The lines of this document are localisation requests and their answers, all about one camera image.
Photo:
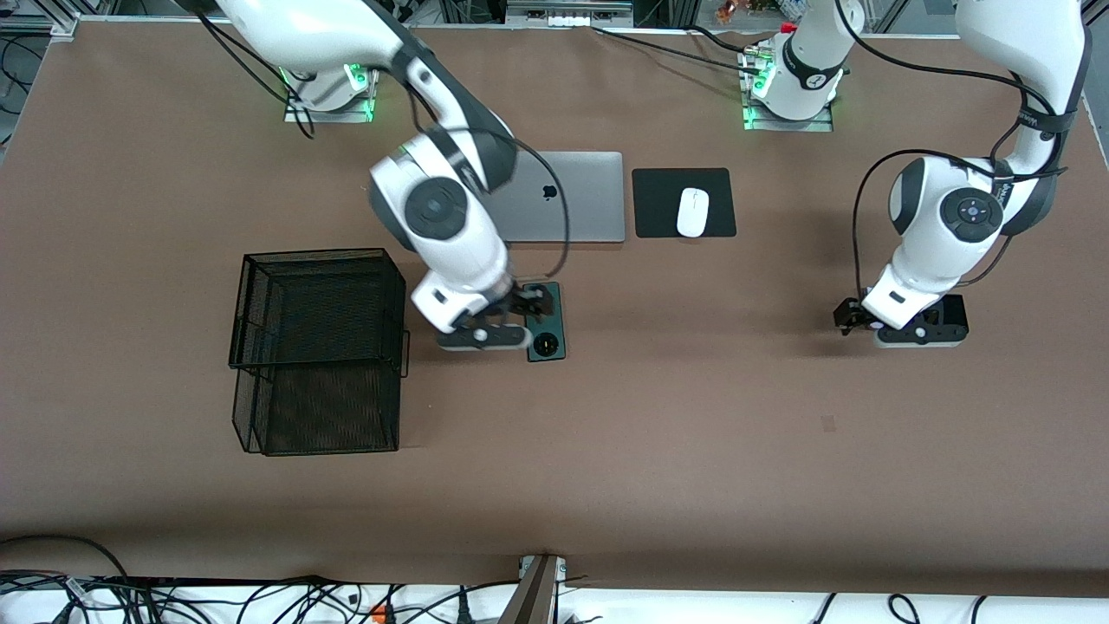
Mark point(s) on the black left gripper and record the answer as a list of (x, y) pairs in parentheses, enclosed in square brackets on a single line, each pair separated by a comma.
[(847, 313)]

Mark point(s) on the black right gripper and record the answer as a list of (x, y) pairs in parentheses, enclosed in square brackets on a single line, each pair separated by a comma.
[(523, 302)]

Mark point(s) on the dark green smartphone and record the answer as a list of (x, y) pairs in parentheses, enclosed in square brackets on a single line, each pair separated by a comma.
[(548, 347)]

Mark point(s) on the black phone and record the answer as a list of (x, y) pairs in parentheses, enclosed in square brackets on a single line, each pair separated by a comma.
[(955, 310)]

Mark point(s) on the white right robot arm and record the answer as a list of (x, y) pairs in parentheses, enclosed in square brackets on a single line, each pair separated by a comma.
[(450, 234)]

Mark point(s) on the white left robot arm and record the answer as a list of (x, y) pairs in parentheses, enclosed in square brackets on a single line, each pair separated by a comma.
[(927, 251)]

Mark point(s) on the silver closed laptop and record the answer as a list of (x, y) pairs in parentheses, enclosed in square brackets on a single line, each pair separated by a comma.
[(589, 208)]

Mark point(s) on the black mouse pad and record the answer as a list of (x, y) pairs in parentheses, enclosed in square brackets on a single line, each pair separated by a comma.
[(658, 208)]

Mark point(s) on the white computer mouse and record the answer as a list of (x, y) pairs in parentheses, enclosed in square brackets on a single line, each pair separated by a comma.
[(693, 212)]

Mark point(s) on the white power strip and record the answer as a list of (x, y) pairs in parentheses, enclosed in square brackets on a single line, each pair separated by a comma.
[(567, 17)]

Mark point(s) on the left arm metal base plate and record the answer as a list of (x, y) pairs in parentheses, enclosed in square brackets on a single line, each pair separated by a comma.
[(780, 126)]

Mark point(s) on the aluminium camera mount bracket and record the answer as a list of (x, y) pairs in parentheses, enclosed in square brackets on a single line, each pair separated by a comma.
[(537, 589)]

